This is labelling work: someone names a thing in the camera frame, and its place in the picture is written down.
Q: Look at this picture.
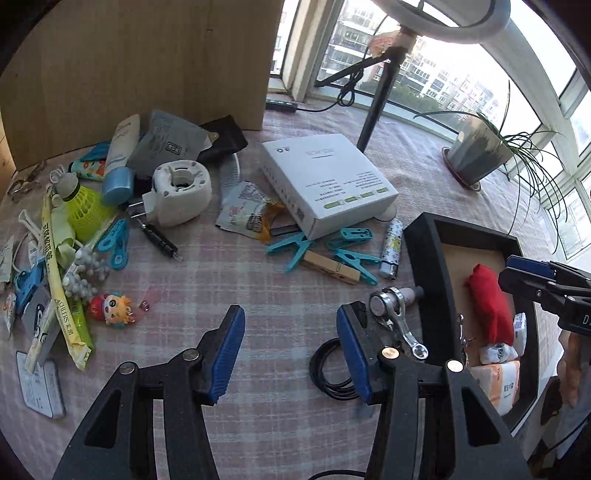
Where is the black pouch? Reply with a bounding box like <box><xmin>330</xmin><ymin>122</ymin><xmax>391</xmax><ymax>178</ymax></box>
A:
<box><xmin>198</xmin><ymin>116</ymin><xmax>249</xmax><ymax>163</ymax></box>

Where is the silver-white packet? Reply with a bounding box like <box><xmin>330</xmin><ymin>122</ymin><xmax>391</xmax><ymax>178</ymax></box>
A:
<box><xmin>479</xmin><ymin>343</ymin><xmax>521</xmax><ymax>364</ymax></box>

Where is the long yellow strip packet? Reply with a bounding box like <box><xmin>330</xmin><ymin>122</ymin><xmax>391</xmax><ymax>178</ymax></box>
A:
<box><xmin>25</xmin><ymin>184</ymin><xmax>94</xmax><ymax>372</ymax></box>

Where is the black framed tray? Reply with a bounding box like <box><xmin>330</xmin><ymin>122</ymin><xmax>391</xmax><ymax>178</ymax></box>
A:
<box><xmin>403</xmin><ymin>212</ymin><xmax>540</xmax><ymax>429</ymax></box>

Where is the potted spider plant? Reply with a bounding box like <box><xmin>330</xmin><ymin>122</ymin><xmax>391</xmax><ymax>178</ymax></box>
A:
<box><xmin>414</xmin><ymin>80</ymin><xmax>570</xmax><ymax>256</ymax></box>

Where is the white cardboard box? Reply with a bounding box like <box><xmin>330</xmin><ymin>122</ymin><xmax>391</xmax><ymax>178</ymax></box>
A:
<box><xmin>260</xmin><ymin>133</ymin><xmax>400</xmax><ymax>241</ymax></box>

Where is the person's right hand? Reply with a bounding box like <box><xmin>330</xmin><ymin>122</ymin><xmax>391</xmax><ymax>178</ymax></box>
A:
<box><xmin>556</xmin><ymin>332</ymin><xmax>585</xmax><ymax>409</ymax></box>

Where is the black tripod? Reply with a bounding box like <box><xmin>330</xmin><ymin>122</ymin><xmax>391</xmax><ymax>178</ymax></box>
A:
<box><xmin>314</xmin><ymin>28</ymin><xmax>419</xmax><ymax>154</ymax></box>

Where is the white knobbly toy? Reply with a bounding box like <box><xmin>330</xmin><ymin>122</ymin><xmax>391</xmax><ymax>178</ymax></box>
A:
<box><xmin>61</xmin><ymin>271</ymin><xmax>99</xmax><ymax>299</ymax></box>

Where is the wooden back board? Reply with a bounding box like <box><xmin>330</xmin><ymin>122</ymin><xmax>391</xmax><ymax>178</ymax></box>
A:
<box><xmin>0</xmin><ymin>0</ymin><xmax>286</xmax><ymax>172</ymax></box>

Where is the white star print tissue pack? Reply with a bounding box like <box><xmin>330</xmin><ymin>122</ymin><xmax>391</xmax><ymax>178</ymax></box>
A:
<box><xmin>512</xmin><ymin>312</ymin><xmax>528</xmax><ymax>357</ymax></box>

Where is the red cloth pouch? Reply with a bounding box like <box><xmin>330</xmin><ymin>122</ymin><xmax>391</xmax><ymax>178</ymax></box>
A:
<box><xmin>463</xmin><ymin>263</ymin><xmax>516</xmax><ymax>348</ymax></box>

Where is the orange snack packet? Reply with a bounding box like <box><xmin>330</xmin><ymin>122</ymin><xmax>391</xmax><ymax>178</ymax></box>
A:
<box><xmin>255</xmin><ymin>202</ymin><xmax>290</xmax><ymax>244</ymax></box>

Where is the metal lever clamp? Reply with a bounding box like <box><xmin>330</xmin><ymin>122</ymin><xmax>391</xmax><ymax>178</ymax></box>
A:
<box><xmin>368</xmin><ymin>286</ymin><xmax>428</xmax><ymax>361</ymax></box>

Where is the orange tissue pack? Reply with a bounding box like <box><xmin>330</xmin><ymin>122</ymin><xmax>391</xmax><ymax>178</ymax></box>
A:
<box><xmin>469</xmin><ymin>360</ymin><xmax>522</xmax><ymax>415</ymax></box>

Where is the ring light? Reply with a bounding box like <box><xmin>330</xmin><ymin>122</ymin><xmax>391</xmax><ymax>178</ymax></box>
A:
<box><xmin>369</xmin><ymin>0</ymin><xmax>512</xmax><ymax>45</ymax></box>

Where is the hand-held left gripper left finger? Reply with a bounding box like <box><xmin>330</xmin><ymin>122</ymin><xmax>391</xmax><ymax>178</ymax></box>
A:
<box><xmin>53</xmin><ymin>305</ymin><xmax>246</xmax><ymax>480</ymax></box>

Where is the yellow-green cloth strip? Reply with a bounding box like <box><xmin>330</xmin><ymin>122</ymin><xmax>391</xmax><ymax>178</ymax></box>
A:
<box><xmin>54</xmin><ymin>211</ymin><xmax>78</xmax><ymax>265</ymax></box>

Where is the grey foil pouch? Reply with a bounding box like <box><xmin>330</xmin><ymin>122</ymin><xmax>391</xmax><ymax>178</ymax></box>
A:
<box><xmin>126</xmin><ymin>109</ymin><xmax>219</xmax><ymax>179</ymax></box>

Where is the large metal clip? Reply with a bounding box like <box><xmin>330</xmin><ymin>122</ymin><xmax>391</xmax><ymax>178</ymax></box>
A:
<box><xmin>7</xmin><ymin>161</ymin><xmax>49</xmax><ymax>202</ymax></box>

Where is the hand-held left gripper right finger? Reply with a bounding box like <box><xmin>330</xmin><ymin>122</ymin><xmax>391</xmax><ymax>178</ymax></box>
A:
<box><xmin>336</xmin><ymin>301</ymin><xmax>532</xmax><ymax>480</ymax></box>

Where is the white lotion tube blue cap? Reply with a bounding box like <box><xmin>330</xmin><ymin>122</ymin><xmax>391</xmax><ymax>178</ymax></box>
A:
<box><xmin>102</xmin><ymin>114</ymin><xmax>141</xmax><ymax>207</ymax></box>

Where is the white plastic clip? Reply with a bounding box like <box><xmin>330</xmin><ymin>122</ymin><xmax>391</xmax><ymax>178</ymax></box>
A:
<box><xmin>17</xmin><ymin>209</ymin><xmax>45</xmax><ymax>241</ymax></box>

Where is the white snack packet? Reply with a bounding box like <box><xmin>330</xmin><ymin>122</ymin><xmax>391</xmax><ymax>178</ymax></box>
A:
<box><xmin>215</xmin><ymin>181</ymin><xmax>274</xmax><ymax>237</ymax></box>

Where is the checked tablecloth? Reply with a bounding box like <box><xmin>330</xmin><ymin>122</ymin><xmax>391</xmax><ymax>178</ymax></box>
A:
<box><xmin>0</xmin><ymin>106</ymin><xmax>568</xmax><ymax>480</ymax></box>

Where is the orange teal patterned case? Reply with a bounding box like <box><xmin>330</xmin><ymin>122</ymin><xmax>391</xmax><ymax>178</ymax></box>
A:
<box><xmin>68</xmin><ymin>157</ymin><xmax>110</xmax><ymax>182</ymax></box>

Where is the white plug adapter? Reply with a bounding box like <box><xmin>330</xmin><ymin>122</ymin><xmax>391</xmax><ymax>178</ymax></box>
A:
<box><xmin>126</xmin><ymin>158</ymin><xmax>214</xmax><ymax>228</ymax></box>

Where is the blue plastic clip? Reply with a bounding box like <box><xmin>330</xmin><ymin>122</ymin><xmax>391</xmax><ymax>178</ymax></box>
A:
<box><xmin>13</xmin><ymin>262</ymin><xmax>50</xmax><ymax>315</ymax></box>

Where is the black cable coil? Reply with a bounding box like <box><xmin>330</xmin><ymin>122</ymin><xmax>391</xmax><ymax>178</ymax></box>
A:
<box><xmin>308</xmin><ymin>338</ymin><xmax>368</xmax><ymax>401</ymax></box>

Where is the grey knobbly toy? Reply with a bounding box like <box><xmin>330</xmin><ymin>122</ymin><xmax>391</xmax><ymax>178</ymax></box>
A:
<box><xmin>73</xmin><ymin>246</ymin><xmax>112</xmax><ymax>283</ymax></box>

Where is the wooden clothes peg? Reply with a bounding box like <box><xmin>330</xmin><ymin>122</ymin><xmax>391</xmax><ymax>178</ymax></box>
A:
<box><xmin>301</xmin><ymin>250</ymin><xmax>362</xmax><ymax>285</ymax></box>

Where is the patterned white tube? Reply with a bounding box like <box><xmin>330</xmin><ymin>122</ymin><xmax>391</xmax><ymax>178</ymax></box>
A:
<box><xmin>379</xmin><ymin>218</ymin><xmax>404</xmax><ymax>280</ymax></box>

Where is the dragon toy figure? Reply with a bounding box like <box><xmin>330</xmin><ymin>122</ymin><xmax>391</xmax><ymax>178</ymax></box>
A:
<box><xmin>87</xmin><ymin>291</ymin><xmax>136</xmax><ymax>329</ymax></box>

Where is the yellow-green shuttlecock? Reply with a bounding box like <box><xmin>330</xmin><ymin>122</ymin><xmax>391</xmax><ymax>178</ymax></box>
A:
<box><xmin>54</xmin><ymin>174</ymin><xmax>117</xmax><ymax>241</ymax></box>

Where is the grey card black circle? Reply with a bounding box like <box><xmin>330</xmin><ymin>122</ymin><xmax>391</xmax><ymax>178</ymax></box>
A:
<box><xmin>20</xmin><ymin>285</ymin><xmax>62</xmax><ymax>366</ymax></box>

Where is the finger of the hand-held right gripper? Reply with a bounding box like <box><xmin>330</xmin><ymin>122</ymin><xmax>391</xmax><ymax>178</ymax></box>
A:
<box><xmin>498</xmin><ymin>268</ymin><xmax>573</xmax><ymax>308</ymax></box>
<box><xmin>505</xmin><ymin>255</ymin><xmax>591</xmax><ymax>289</ymax></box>

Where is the black car charger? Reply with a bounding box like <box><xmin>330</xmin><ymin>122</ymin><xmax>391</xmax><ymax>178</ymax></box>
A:
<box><xmin>140</xmin><ymin>222</ymin><xmax>184</xmax><ymax>262</ymax></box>

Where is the white power bank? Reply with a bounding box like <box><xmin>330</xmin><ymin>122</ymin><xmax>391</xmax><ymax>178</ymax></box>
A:
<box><xmin>15</xmin><ymin>350</ymin><xmax>66</xmax><ymax>419</ymax></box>

